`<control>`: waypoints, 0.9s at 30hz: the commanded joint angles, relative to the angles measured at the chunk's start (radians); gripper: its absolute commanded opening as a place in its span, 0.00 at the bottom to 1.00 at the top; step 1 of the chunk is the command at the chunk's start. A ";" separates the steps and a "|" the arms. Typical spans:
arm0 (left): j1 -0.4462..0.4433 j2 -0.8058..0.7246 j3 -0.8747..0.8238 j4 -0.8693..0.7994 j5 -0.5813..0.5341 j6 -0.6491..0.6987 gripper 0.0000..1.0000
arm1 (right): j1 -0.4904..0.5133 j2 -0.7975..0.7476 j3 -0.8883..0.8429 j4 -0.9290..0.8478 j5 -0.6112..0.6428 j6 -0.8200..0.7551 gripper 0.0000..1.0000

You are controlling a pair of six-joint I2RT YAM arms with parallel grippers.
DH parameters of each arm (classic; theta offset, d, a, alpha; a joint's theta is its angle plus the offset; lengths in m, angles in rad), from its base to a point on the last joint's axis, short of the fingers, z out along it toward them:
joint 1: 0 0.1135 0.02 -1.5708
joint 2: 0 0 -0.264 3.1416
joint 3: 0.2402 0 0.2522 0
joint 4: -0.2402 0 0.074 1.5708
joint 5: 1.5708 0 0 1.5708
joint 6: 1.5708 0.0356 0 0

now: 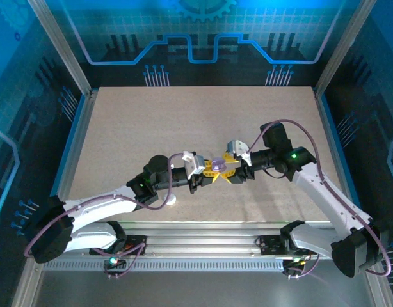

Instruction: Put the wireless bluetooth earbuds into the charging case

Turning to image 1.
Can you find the wide aluminium mounting rail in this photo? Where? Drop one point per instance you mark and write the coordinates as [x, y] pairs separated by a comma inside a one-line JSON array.
[[199, 240]]

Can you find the grey metal base plate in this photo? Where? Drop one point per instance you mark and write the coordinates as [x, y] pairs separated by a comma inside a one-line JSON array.
[[199, 291]]

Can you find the aluminium frame post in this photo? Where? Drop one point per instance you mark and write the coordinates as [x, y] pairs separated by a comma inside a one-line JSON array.
[[62, 48], [339, 48]]

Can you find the blue table edge strip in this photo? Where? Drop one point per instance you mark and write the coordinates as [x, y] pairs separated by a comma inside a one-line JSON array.
[[329, 112], [75, 128]]

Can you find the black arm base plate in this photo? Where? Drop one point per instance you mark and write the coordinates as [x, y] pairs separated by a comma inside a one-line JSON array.
[[270, 244], [135, 240]]

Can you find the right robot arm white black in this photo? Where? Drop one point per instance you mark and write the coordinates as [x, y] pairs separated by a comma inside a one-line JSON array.
[[331, 198]]

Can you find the aluminium table side rail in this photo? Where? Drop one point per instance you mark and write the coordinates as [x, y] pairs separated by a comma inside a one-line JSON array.
[[83, 128], [323, 112]]

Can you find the controller board with LED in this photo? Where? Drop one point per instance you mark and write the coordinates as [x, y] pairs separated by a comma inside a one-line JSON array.
[[294, 264], [115, 263]]

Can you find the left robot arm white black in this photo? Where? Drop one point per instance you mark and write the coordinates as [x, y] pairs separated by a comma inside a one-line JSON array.
[[100, 204]]

